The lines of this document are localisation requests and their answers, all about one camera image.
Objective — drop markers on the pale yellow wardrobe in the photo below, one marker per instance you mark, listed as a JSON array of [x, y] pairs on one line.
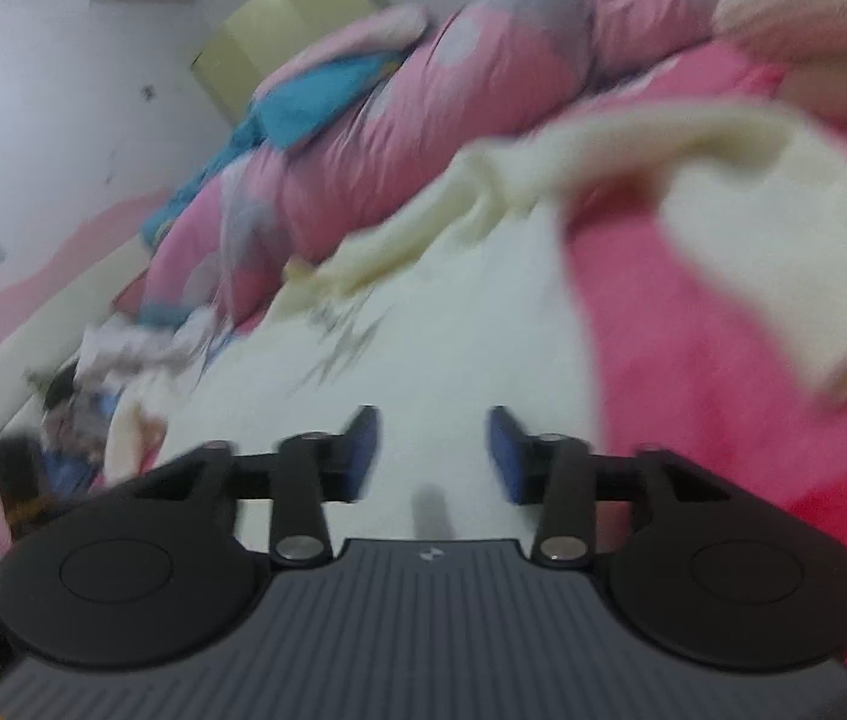
[[281, 22]]

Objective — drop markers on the pink grey floral duvet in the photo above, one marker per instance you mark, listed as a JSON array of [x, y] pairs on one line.
[[408, 150]]

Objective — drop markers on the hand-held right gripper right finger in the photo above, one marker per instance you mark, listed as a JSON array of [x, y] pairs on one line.
[[506, 459]]

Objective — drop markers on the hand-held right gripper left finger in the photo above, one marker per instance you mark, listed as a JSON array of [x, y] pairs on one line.
[[363, 457]]

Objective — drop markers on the cream white sweater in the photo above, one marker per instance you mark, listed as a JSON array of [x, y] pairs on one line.
[[468, 330]]

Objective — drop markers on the pink white headboard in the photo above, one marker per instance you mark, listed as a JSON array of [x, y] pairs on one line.
[[18, 360]]

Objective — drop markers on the light blue cloth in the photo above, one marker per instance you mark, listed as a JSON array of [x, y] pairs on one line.
[[75, 465]]

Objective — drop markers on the white crumpled cloth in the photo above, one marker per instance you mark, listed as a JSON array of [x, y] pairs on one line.
[[138, 349]]

